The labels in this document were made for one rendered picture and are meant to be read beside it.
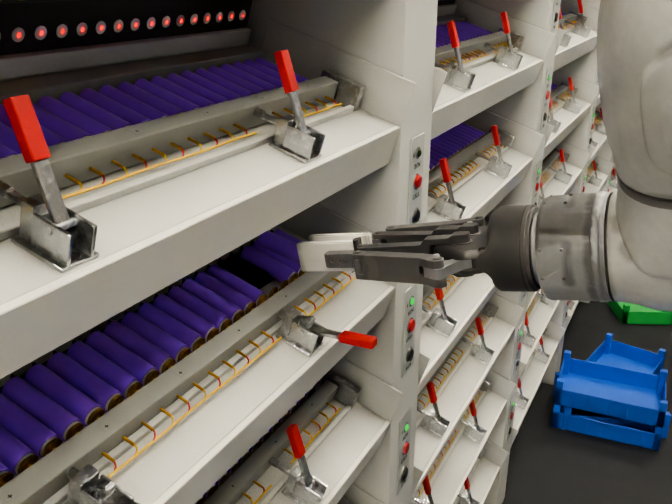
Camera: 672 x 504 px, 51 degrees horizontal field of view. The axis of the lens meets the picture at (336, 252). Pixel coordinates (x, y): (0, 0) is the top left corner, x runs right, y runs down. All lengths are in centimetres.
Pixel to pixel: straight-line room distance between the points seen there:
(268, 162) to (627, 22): 29
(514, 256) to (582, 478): 155
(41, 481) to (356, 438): 47
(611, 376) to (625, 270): 183
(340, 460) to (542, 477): 127
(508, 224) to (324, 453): 39
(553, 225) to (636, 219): 7
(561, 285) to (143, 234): 33
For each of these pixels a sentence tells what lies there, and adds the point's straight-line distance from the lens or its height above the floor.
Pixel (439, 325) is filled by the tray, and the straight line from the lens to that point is 112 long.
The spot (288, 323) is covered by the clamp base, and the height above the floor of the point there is 96.
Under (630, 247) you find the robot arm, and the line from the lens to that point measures 56.
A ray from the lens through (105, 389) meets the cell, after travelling 58.
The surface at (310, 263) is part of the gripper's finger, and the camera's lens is 70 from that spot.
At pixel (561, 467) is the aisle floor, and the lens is 212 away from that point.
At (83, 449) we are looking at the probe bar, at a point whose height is 97.
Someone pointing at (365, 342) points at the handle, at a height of 96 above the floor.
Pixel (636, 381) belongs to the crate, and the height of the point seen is 10.
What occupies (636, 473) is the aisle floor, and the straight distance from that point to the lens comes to 217.
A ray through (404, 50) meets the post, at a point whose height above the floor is 120.
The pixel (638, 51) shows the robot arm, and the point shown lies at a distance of 46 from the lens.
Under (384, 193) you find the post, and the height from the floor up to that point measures 104.
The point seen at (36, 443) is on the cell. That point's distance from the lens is 54.
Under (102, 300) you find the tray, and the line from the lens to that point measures 44.
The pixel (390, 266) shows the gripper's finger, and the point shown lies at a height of 104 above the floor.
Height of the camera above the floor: 128
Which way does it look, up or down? 22 degrees down
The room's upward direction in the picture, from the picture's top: straight up
